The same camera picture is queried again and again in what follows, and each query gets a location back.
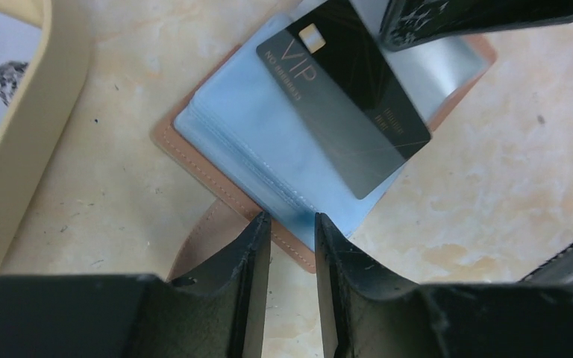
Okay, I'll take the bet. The beige oval tray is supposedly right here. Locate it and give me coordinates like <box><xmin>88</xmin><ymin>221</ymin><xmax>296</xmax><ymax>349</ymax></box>
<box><xmin>0</xmin><ymin>1</ymin><xmax>91</xmax><ymax>267</ymax></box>

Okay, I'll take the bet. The thin credit card edge-on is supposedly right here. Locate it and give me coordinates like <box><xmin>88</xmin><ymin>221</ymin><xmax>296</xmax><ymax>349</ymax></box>
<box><xmin>256</xmin><ymin>1</ymin><xmax>431</xmax><ymax>199</ymax></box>

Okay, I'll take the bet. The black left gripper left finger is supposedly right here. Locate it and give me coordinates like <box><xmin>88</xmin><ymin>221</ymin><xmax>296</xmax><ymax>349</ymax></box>
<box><xmin>0</xmin><ymin>213</ymin><xmax>272</xmax><ymax>357</ymax></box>

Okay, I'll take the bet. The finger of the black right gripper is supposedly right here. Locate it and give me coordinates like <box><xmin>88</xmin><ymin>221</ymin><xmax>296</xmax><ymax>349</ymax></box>
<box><xmin>379</xmin><ymin>0</ymin><xmax>573</xmax><ymax>51</ymax></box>

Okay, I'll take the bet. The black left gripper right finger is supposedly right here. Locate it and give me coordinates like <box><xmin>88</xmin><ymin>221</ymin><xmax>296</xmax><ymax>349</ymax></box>
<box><xmin>315</xmin><ymin>213</ymin><xmax>573</xmax><ymax>357</ymax></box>

